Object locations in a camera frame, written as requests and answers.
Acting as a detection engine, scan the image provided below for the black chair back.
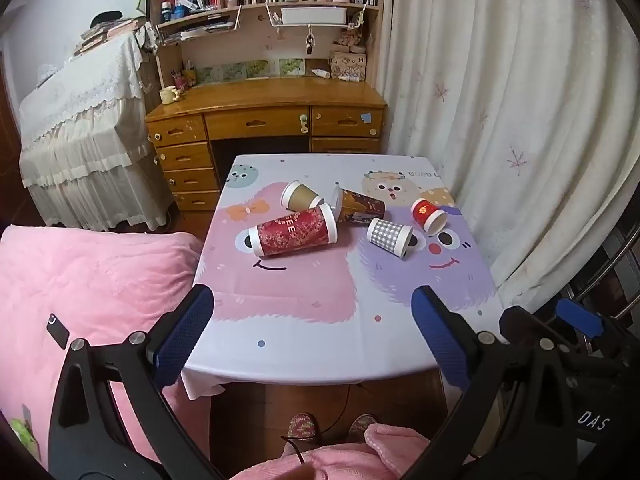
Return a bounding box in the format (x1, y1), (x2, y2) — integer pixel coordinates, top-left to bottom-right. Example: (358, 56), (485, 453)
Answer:
(89, 11), (124, 29)

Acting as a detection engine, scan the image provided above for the wooden bookshelf hutch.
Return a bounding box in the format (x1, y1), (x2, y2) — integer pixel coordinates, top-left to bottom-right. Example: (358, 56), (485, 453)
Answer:
(148, 0), (386, 86)

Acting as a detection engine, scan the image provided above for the wooden model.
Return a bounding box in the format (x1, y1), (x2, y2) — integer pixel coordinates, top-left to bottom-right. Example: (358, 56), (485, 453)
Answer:
(334, 24), (372, 56)

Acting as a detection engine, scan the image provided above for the green and white packet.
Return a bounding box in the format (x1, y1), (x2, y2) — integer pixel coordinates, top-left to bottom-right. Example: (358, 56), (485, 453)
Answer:
(9, 404), (42, 462)

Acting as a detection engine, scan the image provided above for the small red cup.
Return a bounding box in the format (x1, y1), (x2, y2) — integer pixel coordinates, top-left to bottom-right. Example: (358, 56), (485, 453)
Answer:
(410, 198), (449, 237)

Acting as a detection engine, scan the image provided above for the pink fleece blanket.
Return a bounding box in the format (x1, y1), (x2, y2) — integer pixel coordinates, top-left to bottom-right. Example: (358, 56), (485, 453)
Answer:
(0, 224), (213, 480)

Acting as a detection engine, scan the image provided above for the patterned slipper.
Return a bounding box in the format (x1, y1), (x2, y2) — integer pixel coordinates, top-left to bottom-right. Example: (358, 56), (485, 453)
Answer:
(348, 413), (377, 444)
(288, 412), (320, 444)

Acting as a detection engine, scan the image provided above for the stack of books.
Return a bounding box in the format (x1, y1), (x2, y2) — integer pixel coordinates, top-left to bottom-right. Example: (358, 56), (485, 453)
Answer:
(74, 16), (147, 57)

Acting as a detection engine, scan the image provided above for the white lace covered furniture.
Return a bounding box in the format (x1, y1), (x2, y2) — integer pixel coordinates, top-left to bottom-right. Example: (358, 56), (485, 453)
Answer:
(18, 24), (175, 232)

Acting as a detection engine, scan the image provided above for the row of green pictures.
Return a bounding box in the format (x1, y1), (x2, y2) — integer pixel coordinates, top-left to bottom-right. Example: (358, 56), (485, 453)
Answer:
(194, 58), (306, 84)

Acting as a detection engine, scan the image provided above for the cartoon printed tablecloth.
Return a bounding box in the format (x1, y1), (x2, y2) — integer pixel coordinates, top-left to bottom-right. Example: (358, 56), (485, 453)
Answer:
(180, 153), (507, 402)

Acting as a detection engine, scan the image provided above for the large red patterned cup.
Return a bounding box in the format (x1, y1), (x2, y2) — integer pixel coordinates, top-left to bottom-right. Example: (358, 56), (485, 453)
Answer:
(248, 203), (339, 259)

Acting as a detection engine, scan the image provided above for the small black tag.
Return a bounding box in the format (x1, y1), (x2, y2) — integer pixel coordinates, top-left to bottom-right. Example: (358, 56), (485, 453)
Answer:
(46, 313), (70, 350)

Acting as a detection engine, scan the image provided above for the black cable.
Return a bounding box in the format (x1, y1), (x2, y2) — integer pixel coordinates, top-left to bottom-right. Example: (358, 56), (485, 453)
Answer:
(279, 384), (362, 467)

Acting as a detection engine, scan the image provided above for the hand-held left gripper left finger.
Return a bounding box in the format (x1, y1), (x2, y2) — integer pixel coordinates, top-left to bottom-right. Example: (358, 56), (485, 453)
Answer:
(47, 284), (226, 480)

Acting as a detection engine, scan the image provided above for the white floral curtain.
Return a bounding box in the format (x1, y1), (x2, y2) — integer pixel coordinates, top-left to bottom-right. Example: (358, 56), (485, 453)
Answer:
(374, 0), (640, 313)

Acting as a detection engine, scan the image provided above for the white hanging basket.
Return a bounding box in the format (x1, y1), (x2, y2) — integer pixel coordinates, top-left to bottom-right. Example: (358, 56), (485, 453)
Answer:
(279, 5), (349, 27)

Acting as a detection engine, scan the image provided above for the wooden desk with drawers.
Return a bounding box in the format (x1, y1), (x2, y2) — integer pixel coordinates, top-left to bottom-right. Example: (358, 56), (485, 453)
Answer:
(144, 77), (389, 214)

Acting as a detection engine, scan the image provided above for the printed cardboard box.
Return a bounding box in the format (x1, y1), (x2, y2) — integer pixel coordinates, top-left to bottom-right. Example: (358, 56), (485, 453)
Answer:
(329, 52), (368, 83)

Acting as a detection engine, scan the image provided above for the metal rack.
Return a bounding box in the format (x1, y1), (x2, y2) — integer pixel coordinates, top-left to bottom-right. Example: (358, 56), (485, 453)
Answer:
(564, 217), (640, 322)

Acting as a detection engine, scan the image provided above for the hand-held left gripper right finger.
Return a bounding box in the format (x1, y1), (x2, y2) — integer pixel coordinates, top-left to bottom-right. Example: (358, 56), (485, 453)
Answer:
(403, 285), (578, 480)

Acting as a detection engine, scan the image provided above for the wire rack with papers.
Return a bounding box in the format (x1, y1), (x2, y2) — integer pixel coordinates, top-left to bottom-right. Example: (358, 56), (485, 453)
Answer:
(154, 5), (244, 45)

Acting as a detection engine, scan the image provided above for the tan paper cup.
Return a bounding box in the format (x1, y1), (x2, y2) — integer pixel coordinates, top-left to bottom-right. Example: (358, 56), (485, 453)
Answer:
(280, 180), (326, 212)

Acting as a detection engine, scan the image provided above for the dark brown printed cup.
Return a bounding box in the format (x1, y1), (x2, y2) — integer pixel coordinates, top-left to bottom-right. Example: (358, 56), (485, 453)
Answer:
(332, 184), (386, 226)

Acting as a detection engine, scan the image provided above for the pink fleece robe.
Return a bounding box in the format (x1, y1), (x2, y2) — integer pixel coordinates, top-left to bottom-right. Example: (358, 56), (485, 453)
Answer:
(226, 422), (477, 480)

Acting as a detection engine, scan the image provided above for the grey checkered cup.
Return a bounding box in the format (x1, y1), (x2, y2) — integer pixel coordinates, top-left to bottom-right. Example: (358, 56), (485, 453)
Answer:
(366, 217), (414, 260)

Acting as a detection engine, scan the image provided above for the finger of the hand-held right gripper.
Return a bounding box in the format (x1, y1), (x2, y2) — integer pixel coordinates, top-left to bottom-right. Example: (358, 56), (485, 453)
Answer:
(554, 298), (640, 358)
(499, 304), (557, 347)

